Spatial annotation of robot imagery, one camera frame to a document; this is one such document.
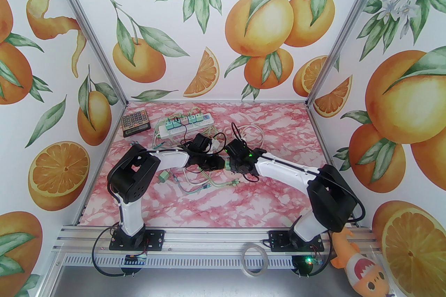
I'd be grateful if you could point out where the white power strip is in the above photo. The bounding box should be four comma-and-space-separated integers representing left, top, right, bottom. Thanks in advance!
158, 112, 214, 140

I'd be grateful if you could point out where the black gold calculator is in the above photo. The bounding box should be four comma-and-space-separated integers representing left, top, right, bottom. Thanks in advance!
121, 109, 151, 138

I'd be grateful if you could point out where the clear tape roll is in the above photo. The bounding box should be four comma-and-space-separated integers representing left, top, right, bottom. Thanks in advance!
241, 243, 269, 278

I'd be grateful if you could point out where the perforated metal strip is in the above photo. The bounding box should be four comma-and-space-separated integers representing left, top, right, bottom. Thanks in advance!
56, 255, 331, 268

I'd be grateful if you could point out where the orange shark plush toy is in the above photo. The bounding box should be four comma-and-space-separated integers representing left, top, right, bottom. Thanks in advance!
330, 222, 391, 297

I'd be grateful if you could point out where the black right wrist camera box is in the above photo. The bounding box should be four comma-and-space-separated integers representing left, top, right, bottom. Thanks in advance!
226, 140, 246, 157

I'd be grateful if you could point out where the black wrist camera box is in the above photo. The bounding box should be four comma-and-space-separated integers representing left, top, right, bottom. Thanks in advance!
193, 133, 214, 152
226, 140, 246, 157

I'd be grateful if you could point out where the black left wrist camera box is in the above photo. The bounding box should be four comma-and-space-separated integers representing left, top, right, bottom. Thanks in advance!
193, 133, 214, 152

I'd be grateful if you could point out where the white round socket cord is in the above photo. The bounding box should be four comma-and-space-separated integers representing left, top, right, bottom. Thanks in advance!
232, 124, 266, 151

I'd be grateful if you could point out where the black USB cable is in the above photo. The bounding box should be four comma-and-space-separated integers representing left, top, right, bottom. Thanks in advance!
179, 125, 197, 148

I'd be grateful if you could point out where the aluminium back rail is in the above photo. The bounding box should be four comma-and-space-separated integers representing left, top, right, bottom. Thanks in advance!
125, 99, 310, 104

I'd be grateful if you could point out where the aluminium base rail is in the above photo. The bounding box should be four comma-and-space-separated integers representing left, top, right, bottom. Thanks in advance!
52, 224, 384, 256

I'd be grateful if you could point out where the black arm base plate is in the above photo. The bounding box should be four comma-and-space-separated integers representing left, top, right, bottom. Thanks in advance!
270, 230, 324, 252
109, 229, 165, 251

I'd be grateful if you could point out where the aluminium frame post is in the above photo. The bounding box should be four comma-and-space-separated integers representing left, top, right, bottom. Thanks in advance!
304, 0, 398, 110
41, 0, 129, 107

